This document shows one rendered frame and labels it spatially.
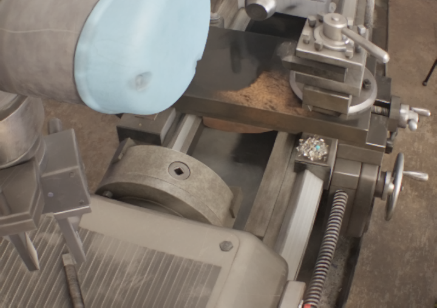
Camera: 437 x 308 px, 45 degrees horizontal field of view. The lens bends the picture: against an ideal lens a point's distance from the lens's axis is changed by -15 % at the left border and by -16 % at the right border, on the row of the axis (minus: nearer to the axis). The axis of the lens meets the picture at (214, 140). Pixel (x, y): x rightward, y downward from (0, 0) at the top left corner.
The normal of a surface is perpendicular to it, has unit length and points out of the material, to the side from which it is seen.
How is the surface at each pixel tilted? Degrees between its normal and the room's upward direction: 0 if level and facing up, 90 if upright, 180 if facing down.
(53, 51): 70
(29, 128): 90
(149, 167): 2
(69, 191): 90
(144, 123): 0
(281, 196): 0
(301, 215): 36
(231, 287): 22
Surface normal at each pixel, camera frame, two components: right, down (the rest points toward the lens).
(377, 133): -0.04, -0.70
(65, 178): 0.29, 0.67
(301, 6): -0.30, 0.69
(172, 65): 0.92, 0.24
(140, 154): -0.30, -0.72
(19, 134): 0.77, 0.44
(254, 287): 0.65, -0.36
